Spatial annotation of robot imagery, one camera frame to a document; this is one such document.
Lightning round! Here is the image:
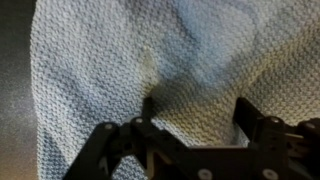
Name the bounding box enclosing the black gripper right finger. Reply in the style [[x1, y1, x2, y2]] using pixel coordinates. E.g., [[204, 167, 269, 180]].
[[232, 97, 320, 180]]

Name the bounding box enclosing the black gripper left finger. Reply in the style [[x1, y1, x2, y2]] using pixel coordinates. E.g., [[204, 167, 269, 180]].
[[63, 96, 201, 180]]

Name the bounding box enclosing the blue microfibre cloth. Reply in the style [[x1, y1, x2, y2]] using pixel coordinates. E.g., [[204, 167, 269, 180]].
[[30, 0, 320, 180]]

